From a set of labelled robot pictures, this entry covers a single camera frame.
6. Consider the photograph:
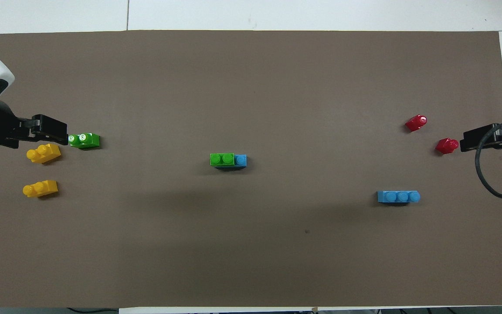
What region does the green two-stud toy block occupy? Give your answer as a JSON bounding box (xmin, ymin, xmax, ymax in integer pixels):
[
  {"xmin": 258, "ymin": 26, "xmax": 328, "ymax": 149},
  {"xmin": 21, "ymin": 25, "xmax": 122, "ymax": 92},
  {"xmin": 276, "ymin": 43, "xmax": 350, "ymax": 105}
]
[
  {"xmin": 68, "ymin": 133, "xmax": 101, "ymax": 150},
  {"xmin": 210, "ymin": 153, "xmax": 236, "ymax": 167}
]

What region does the yellow two-stud toy block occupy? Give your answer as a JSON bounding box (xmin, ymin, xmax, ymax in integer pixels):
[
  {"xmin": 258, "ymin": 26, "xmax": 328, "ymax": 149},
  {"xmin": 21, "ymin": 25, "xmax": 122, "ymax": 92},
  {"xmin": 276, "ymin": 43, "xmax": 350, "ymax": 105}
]
[
  {"xmin": 22, "ymin": 180, "xmax": 58, "ymax": 198},
  {"xmin": 26, "ymin": 143, "xmax": 61, "ymax": 164}
]

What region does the red one-stud toy block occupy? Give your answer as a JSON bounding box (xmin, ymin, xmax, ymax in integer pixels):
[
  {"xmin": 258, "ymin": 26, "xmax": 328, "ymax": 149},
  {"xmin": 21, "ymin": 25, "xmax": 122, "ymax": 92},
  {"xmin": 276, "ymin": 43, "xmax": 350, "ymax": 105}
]
[
  {"xmin": 435, "ymin": 138, "xmax": 459, "ymax": 154},
  {"xmin": 405, "ymin": 115, "xmax": 428, "ymax": 132}
]

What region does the brown table mat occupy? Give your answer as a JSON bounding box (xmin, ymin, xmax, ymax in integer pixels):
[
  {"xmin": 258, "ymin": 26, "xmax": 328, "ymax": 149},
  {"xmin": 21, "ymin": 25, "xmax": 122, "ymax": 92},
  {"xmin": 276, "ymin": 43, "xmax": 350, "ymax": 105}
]
[{"xmin": 0, "ymin": 30, "xmax": 502, "ymax": 308}]

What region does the black floor cable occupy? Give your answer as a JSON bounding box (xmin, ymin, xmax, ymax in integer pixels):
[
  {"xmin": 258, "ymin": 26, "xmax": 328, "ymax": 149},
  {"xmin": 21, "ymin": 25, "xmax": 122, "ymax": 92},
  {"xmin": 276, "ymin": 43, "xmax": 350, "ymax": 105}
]
[{"xmin": 66, "ymin": 307, "xmax": 119, "ymax": 314}]

